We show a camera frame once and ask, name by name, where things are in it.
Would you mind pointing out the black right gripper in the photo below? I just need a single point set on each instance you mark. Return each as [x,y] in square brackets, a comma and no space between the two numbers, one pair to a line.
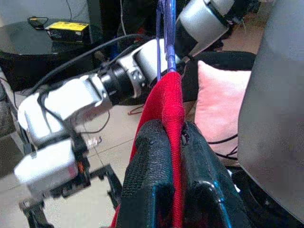
[83,175]

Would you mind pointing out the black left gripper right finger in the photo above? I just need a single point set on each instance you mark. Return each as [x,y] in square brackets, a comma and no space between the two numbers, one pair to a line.
[209,194]

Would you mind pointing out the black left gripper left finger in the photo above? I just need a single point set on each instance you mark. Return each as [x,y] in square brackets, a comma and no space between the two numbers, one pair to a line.
[149,178]

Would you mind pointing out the red t-shirt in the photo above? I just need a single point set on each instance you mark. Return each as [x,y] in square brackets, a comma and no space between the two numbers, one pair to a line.
[171,99]

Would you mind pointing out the purple plastic hanger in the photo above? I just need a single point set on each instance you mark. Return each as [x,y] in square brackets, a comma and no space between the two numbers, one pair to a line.
[171,47]

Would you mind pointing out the pink pillow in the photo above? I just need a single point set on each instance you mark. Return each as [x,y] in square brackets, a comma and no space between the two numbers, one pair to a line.
[218,107]

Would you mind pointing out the grey robot torso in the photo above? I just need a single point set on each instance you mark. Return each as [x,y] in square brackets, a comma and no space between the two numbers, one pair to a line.
[280,95]

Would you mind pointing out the black padded chair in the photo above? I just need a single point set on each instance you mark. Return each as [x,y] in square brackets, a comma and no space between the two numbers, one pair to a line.
[225,57]

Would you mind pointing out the yellow and black box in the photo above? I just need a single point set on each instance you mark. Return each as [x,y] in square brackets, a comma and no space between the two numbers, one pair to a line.
[69,27]

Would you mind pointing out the black power adapter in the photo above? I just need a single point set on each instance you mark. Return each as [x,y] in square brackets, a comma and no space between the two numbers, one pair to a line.
[38,22]

